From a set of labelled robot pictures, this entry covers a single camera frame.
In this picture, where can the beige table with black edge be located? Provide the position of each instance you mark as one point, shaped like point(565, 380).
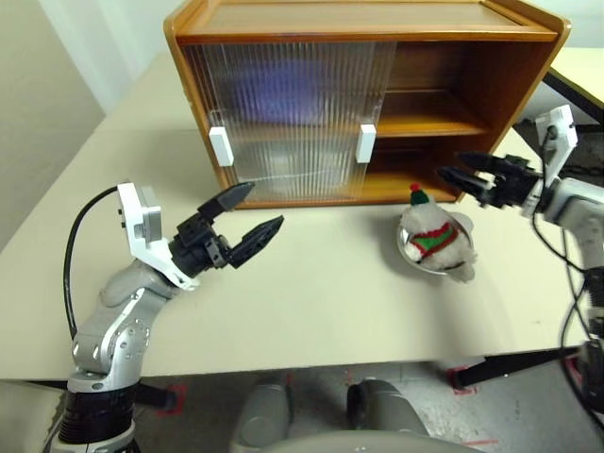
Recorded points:
point(582, 71)

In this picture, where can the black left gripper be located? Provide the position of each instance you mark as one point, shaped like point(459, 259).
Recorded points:
point(198, 250)

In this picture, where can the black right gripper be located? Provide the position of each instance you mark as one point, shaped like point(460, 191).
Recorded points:
point(512, 184)

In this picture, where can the grey rounded shell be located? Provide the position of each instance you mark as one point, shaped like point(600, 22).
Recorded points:
point(391, 408)
point(262, 415)

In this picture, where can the wooden cabinet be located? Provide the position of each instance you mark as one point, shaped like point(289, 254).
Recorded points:
point(330, 21)

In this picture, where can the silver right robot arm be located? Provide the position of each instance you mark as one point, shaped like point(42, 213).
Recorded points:
point(575, 203)

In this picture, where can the white plush toy, red hat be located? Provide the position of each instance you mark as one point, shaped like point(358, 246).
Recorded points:
point(439, 226)

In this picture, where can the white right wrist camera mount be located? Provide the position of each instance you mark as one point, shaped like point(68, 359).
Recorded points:
point(564, 141)

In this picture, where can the metal bowl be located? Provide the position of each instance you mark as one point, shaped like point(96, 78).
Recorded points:
point(404, 248)

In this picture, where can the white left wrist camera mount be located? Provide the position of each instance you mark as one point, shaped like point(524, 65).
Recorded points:
point(141, 236)

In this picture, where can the ribbed clear sliding door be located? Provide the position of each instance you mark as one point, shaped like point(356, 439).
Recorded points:
point(226, 85)
point(363, 80)

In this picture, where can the black table strut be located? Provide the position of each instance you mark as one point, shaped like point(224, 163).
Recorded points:
point(519, 364)
point(153, 395)

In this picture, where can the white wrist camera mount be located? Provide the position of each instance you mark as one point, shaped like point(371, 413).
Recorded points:
point(564, 141)
point(141, 236)

